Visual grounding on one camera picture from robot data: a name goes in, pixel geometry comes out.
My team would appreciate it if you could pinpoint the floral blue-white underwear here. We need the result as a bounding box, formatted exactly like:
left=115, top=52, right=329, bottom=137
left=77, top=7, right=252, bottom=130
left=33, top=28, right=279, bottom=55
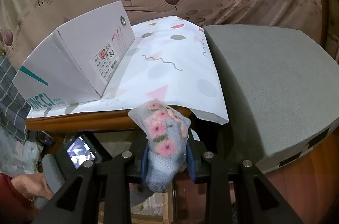
left=128, top=100, right=191, bottom=192

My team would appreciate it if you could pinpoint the wooden nightstand drawer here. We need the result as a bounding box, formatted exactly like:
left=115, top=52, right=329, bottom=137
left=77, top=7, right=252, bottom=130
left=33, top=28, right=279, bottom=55
left=131, top=171, right=206, bottom=223

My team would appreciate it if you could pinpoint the person's left hand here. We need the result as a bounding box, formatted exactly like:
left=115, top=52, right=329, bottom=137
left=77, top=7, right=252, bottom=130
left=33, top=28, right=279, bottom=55
left=11, top=172, right=54, bottom=200

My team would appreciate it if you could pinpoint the brown wooden nightstand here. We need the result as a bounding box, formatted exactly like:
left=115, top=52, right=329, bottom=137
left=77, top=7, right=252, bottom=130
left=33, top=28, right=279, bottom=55
left=25, top=104, right=193, bottom=135

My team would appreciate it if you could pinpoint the white leaf-print bedsheet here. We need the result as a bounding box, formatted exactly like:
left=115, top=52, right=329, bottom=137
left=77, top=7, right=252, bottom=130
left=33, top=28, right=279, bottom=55
left=0, top=127, right=43, bottom=178

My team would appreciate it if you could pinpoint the grey plaid cloth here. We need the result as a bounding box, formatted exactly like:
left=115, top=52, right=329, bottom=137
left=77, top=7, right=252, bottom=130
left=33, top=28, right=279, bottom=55
left=0, top=55, right=31, bottom=144

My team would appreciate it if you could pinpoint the white XINCCI shoe box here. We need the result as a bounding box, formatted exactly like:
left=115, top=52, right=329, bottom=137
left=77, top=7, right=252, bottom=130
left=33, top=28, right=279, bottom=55
left=13, top=1, right=135, bottom=111

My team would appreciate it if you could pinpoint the grey foam block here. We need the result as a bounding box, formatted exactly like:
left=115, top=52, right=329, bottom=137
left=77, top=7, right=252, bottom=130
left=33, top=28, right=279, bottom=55
left=204, top=25, right=338, bottom=172

